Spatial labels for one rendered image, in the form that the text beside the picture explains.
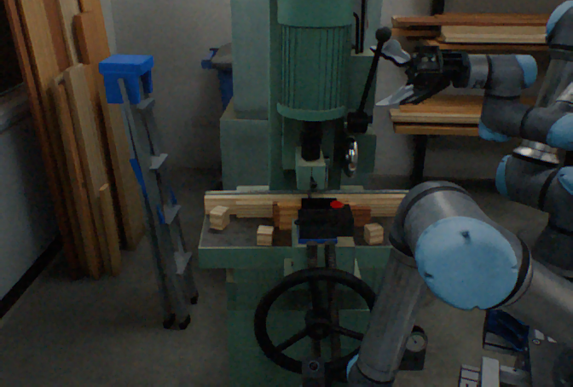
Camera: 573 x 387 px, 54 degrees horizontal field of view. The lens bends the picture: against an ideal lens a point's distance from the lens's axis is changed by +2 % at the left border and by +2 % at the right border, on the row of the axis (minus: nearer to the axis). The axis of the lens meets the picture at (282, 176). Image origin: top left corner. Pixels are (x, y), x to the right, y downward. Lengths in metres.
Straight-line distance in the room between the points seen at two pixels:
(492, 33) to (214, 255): 2.37
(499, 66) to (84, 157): 1.94
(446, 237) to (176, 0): 3.23
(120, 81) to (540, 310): 1.65
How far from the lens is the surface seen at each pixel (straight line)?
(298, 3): 1.27
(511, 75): 1.33
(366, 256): 1.40
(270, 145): 1.62
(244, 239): 1.41
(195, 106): 3.93
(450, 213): 0.78
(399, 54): 1.31
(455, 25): 3.32
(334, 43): 1.28
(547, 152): 1.62
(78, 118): 2.66
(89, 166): 2.73
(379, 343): 1.02
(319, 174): 1.41
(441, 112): 3.45
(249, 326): 1.51
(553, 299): 0.87
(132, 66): 2.13
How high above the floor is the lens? 1.61
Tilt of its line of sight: 24 degrees down
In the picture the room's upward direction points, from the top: straight up
